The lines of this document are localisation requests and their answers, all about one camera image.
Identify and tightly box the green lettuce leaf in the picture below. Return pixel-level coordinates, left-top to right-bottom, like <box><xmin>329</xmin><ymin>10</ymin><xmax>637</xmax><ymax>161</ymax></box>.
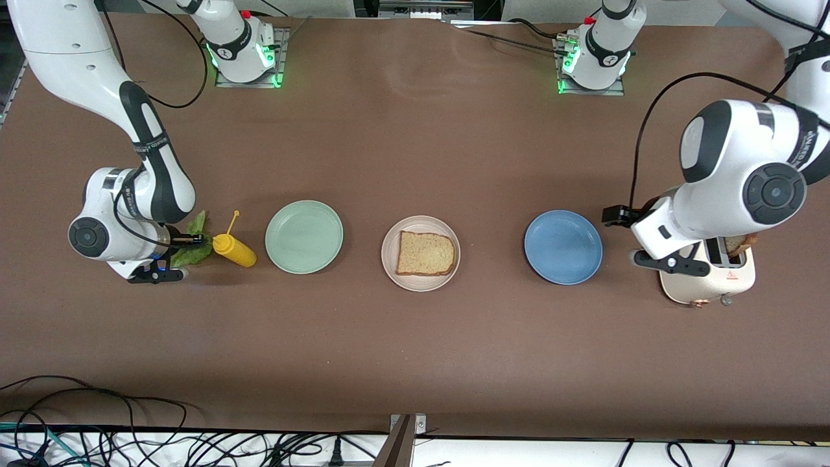
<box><xmin>170</xmin><ymin>209</ymin><xmax>212</xmax><ymax>267</ymax></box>

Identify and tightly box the yellow squeeze bottle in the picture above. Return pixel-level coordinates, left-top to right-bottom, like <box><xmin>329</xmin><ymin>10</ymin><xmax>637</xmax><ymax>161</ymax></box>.
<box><xmin>212</xmin><ymin>210</ymin><xmax>257</xmax><ymax>268</ymax></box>

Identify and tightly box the dark crust bread slice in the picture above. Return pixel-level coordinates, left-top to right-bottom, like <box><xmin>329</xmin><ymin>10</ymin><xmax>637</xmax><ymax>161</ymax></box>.
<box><xmin>723</xmin><ymin>233</ymin><xmax>759</xmax><ymax>257</ymax></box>

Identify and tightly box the light brown bread slice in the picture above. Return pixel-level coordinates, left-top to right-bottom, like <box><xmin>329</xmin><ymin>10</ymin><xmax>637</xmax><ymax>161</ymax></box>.
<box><xmin>396</xmin><ymin>231</ymin><xmax>455</xmax><ymax>277</ymax></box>

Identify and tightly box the blue plate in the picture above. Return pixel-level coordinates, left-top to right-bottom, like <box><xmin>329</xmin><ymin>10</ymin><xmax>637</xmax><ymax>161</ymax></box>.
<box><xmin>524</xmin><ymin>210</ymin><xmax>604</xmax><ymax>286</ymax></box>

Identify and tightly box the mint green plate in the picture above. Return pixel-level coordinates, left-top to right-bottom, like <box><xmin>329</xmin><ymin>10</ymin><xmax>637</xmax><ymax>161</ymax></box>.
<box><xmin>265</xmin><ymin>200</ymin><xmax>344</xmax><ymax>275</ymax></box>

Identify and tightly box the beige plate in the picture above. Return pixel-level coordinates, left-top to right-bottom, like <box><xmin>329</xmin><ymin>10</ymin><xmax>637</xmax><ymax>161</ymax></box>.
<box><xmin>381</xmin><ymin>215</ymin><xmax>462</xmax><ymax>293</ymax></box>

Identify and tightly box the white toaster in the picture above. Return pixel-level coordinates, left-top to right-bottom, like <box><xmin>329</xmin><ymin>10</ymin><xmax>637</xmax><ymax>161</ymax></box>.
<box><xmin>657</xmin><ymin>239</ymin><xmax>757</xmax><ymax>307</ymax></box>

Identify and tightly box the black power strip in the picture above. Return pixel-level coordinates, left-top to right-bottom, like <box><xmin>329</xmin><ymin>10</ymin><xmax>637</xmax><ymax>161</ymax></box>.
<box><xmin>353</xmin><ymin>0</ymin><xmax>503</xmax><ymax>21</ymax></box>

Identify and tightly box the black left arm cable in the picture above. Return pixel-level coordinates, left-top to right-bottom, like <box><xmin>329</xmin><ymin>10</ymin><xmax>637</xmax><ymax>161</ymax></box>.
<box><xmin>629</xmin><ymin>0</ymin><xmax>830</xmax><ymax>210</ymax></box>

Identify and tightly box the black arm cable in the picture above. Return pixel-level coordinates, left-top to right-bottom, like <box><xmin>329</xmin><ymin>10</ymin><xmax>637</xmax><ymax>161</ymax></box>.
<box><xmin>97</xmin><ymin>0</ymin><xmax>209</xmax><ymax>248</ymax></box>
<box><xmin>629</xmin><ymin>0</ymin><xmax>830</xmax><ymax>210</ymax></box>

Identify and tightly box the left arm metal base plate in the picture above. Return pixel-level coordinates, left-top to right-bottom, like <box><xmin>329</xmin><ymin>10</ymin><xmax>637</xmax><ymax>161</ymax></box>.
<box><xmin>554</xmin><ymin>36</ymin><xmax>626</xmax><ymax>97</ymax></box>

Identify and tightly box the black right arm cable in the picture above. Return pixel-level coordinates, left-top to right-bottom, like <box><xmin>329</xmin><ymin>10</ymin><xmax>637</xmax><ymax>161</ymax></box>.
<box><xmin>97</xmin><ymin>0</ymin><xmax>209</xmax><ymax>248</ymax></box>

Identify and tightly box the black cable looping on table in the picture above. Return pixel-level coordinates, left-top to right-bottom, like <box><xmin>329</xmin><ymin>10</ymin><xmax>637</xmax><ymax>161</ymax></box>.
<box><xmin>0</xmin><ymin>375</ymin><xmax>189</xmax><ymax>432</ymax></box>

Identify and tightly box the black base power cable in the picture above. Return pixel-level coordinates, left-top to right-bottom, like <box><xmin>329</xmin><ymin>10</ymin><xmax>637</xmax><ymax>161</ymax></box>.
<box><xmin>451</xmin><ymin>18</ymin><xmax>571</xmax><ymax>56</ymax></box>

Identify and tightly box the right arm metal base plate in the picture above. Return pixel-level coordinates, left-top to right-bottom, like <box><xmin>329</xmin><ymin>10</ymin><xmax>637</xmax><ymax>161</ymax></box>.
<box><xmin>215</xmin><ymin>26</ymin><xmax>291</xmax><ymax>89</ymax></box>

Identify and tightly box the teal cable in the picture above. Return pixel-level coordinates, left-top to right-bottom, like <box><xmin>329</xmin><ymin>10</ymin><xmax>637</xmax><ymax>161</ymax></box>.
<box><xmin>0</xmin><ymin>422</ymin><xmax>72</xmax><ymax>464</ymax></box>

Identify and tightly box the metal camera stand post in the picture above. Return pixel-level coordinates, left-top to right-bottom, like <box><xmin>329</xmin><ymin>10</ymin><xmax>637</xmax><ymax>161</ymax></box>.
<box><xmin>373</xmin><ymin>413</ymin><xmax>429</xmax><ymax>467</ymax></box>

